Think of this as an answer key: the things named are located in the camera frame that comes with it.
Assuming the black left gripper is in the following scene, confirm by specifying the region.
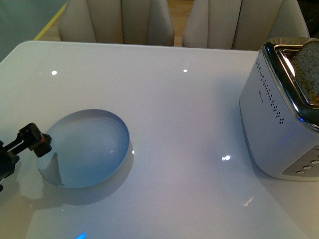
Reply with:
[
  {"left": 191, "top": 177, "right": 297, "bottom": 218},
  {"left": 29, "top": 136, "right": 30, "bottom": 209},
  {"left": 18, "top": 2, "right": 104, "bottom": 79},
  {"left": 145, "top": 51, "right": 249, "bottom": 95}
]
[{"left": 0, "top": 123, "right": 52, "bottom": 180}]

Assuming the blue round plate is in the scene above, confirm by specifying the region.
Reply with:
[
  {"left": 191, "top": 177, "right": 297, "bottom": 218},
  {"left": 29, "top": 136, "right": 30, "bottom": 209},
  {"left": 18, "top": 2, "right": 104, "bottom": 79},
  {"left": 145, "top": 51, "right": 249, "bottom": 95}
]
[{"left": 36, "top": 109, "right": 130, "bottom": 189}]

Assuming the brown bread slice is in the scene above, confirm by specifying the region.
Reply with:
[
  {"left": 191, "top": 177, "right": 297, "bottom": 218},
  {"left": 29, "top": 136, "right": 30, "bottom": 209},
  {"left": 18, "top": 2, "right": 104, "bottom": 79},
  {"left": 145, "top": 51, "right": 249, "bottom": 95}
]
[{"left": 293, "top": 40, "right": 319, "bottom": 105}]

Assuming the beige chair left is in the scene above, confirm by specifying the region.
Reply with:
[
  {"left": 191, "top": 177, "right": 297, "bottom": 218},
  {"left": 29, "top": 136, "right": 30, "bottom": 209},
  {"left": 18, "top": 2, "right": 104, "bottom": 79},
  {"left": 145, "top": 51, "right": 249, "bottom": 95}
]
[{"left": 58, "top": 0, "right": 174, "bottom": 46}]

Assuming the beige chair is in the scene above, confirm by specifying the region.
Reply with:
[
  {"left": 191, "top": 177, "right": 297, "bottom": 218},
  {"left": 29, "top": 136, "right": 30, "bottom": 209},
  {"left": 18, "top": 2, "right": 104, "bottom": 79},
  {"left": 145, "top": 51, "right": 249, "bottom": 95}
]
[
  {"left": 58, "top": 0, "right": 174, "bottom": 46},
  {"left": 182, "top": 0, "right": 309, "bottom": 50}
]

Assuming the beige chair right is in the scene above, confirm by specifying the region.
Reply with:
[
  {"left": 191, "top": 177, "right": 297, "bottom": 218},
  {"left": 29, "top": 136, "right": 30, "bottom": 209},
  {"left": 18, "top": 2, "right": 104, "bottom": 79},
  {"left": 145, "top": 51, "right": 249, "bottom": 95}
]
[{"left": 182, "top": 0, "right": 309, "bottom": 50}]

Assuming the white chrome two-slot toaster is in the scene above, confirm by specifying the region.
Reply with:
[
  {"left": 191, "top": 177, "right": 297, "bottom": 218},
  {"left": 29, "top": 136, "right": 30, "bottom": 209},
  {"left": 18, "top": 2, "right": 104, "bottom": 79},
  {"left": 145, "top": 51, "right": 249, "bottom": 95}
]
[{"left": 239, "top": 37, "right": 319, "bottom": 181}]

